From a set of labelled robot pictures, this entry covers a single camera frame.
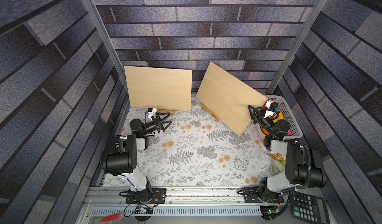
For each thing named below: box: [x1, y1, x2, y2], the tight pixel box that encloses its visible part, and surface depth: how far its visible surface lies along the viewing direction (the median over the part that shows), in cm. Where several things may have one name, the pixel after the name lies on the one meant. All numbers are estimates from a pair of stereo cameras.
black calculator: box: [290, 187, 330, 224], surface depth 70 cm
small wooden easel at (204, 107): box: [199, 102, 220, 122], surface depth 105 cm
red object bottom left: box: [99, 212, 123, 224], surface depth 70 cm
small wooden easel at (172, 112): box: [156, 108, 176, 116], surface depth 106 cm
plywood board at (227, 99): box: [195, 61, 269, 137], surface depth 92 cm
